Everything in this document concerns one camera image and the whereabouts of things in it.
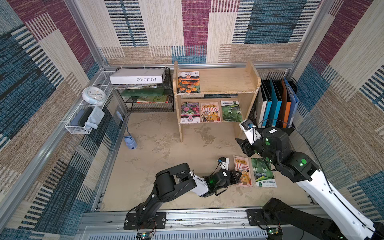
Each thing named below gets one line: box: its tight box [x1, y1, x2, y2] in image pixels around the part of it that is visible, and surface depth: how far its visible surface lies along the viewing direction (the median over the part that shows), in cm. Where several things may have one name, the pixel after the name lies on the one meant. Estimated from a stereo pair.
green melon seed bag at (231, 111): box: [220, 100, 243, 123], surface depth 91 cm
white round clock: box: [82, 86, 107, 106], surface depth 76 cm
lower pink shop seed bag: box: [200, 102, 222, 123], surface depth 91 cm
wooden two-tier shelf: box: [173, 60, 262, 143], surface depth 80 cm
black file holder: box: [249, 77, 299, 129], surface depth 91 cm
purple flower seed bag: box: [180, 102, 201, 124], surface depth 91 cm
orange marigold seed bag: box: [177, 71, 201, 95], surface depth 75 cm
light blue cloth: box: [84, 106, 105, 130], surface depth 70 cm
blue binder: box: [283, 77, 299, 128], surface depth 89 cm
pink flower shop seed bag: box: [233, 155, 253, 188], surface depth 88 cm
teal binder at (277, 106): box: [270, 78, 282, 127], surface depth 89 cm
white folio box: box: [109, 69, 166, 85], surface depth 81 cm
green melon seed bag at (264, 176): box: [251, 158, 278, 188], surface depth 87 cm
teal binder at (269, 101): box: [261, 79, 273, 128], surface depth 89 cm
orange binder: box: [278, 78, 291, 128], surface depth 92 cm
